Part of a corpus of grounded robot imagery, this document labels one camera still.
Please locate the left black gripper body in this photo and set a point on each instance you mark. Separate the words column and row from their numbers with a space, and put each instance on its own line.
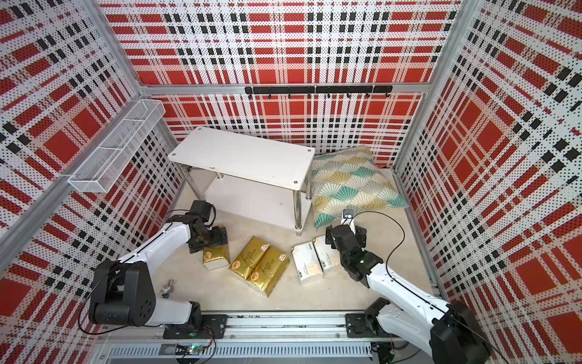
column 208, row 238

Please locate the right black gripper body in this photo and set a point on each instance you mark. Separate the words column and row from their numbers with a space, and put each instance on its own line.
column 328, row 236

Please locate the gold tissue pack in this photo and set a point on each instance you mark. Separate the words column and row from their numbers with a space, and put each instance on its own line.
column 269, row 271
column 248, row 259
column 218, row 254

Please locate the white tissue pack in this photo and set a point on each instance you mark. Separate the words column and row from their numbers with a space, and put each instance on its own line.
column 328, row 257
column 307, row 263

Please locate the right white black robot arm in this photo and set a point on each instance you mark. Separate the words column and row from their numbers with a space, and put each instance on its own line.
column 447, row 332

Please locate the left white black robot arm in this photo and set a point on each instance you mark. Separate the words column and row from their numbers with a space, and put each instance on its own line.
column 122, row 290

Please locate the white two-tier shelf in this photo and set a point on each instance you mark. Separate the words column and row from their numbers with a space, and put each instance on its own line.
column 261, row 179

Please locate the green gold patterned cushion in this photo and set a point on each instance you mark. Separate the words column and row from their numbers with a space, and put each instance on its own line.
column 349, row 179

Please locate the green circuit board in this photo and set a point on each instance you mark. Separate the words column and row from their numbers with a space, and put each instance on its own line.
column 190, row 350

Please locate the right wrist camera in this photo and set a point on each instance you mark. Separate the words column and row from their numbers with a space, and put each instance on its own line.
column 348, row 216

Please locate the green figure keychain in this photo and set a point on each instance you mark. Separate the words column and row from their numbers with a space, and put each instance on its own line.
column 167, row 289

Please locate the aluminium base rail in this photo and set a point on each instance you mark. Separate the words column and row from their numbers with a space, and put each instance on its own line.
column 271, row 336

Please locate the white wire mesh basket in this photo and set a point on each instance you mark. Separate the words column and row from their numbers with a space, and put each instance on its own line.
column 100, row 171

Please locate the black wall hook rail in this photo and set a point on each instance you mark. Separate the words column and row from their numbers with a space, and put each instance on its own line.
column 326, row 90

